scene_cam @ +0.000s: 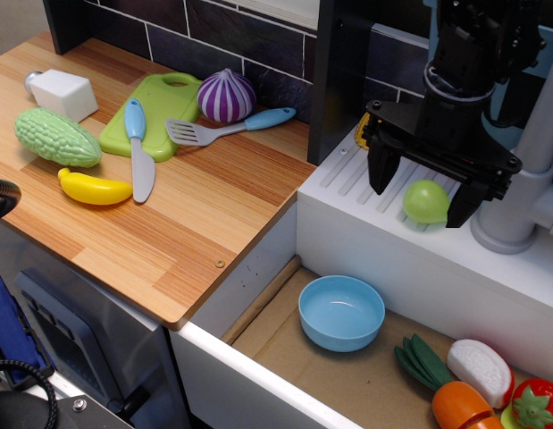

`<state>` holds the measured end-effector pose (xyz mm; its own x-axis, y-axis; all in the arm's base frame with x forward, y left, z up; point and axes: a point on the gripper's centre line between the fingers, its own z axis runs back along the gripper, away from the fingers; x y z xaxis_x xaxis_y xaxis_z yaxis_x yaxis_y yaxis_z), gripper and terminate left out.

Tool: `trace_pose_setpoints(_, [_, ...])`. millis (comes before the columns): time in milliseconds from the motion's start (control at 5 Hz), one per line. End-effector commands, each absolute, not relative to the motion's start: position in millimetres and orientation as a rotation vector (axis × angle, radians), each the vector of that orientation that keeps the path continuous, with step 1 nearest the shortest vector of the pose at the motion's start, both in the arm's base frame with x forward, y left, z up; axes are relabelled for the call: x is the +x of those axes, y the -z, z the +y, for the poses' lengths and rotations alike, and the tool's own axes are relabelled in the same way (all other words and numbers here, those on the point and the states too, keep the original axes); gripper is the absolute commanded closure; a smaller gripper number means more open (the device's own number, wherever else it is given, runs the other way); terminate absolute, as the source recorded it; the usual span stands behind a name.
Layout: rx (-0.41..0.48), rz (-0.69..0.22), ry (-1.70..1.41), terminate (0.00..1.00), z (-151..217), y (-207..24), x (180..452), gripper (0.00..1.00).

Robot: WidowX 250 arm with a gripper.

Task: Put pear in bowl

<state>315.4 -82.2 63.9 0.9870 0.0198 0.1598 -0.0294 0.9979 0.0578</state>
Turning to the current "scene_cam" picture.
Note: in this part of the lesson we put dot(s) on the black curved tube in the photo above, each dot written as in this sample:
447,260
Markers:
10,197

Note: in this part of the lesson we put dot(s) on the red toy strawberry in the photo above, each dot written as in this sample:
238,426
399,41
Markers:
532,404

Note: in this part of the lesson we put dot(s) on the white red toy radish slice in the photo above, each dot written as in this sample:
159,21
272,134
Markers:
479,365

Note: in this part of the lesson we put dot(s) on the yellow toy banana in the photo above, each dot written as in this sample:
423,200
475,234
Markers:
92,190

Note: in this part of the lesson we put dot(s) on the light blue plastic bowl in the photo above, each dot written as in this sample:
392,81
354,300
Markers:
340,313

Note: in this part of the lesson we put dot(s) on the blue object at left edge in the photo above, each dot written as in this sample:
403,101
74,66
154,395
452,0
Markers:
20,344

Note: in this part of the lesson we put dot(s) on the blue handled toy spatula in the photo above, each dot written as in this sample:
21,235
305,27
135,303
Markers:
189,134

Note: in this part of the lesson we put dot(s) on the orange toy carrot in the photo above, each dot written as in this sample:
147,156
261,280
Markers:
455,404

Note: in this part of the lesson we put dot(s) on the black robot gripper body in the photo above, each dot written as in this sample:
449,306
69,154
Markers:
446,137

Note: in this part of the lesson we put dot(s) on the green toy bitter gourd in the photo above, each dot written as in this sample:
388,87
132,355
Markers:
57,138

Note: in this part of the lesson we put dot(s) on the grey toy oven door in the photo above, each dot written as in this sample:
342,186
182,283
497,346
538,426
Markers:
112,355

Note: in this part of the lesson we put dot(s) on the purple striped toy onion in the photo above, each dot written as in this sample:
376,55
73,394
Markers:
226,97

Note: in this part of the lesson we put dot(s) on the grey toy faucet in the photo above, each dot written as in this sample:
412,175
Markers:
508,226

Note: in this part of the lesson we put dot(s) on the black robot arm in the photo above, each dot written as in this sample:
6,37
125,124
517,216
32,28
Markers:
480,44

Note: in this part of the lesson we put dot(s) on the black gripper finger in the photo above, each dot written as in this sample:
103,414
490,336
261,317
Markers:
465,202
383,162

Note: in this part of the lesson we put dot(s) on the green toy pear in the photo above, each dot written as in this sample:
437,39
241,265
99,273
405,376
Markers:
426,201

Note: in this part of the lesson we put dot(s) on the green toy cutting board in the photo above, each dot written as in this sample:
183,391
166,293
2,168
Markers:
163,96

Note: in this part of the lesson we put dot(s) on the yellow toy piece behind gripper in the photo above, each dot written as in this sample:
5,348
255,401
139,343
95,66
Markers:
359,133

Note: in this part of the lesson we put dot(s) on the blue handled toy knife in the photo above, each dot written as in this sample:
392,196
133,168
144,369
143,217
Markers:
142,164

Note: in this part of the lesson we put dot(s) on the white salt shaker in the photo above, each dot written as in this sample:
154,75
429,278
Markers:
63,93

